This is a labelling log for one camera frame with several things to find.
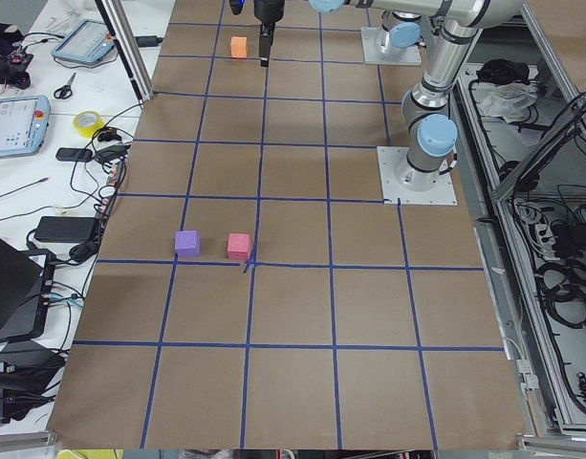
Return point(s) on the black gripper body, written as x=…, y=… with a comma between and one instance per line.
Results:
x=268, y=10

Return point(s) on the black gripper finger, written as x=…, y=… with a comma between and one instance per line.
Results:
x=265, y=43

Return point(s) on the orange foam block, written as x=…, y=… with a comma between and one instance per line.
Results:
x=239, y=48

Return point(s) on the upper teach pendant tablet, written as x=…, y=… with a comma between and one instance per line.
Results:
x=86, y=44

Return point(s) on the teach pendant tablet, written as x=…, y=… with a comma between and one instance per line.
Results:
x=23, y=125
x=86, y=44

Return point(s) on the yellow tape roll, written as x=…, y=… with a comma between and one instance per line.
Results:
x=87, y=123

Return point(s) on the pink foam block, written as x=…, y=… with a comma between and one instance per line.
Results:
x=239, y=246

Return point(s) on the purple foam block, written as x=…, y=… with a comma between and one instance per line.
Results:
x=187, y=243

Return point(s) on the small black phone device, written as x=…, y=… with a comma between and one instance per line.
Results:
x=74, y=154

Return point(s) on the crumpled white cloth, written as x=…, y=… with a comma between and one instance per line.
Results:
x=510, y=102

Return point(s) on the brown paper table mat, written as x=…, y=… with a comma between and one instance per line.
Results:
x=354, y=324

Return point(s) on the lower teach pendant tablet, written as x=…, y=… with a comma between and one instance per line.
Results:
x=23, y=125

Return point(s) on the black power adapter brick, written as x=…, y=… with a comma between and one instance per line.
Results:
x=64, y=229

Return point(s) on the black laptop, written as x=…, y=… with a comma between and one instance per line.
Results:
x=26, y=277

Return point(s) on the aluminium frame post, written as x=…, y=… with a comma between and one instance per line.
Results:
x=117, y=23

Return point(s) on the black handled scissors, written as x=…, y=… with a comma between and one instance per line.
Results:
x=65, y=91

